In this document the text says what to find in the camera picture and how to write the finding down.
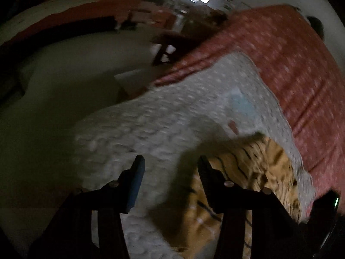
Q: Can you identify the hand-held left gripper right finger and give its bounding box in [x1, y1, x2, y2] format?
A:
[198, 156, 308, 259]

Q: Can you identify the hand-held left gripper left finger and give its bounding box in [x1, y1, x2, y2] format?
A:
[53, 155, 146, 259]

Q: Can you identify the tiger stripe plush toy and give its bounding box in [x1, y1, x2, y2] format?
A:
[172, 133, 302, 259]

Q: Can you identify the white textured blanket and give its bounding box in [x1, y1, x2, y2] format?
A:
[73, 52, 316, 259]

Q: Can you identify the red patterned bedsheet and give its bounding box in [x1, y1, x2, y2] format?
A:
[152, 5, 345, 195]

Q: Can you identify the wooden chair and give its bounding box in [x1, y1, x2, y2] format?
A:
[151, 30, 201, 66]

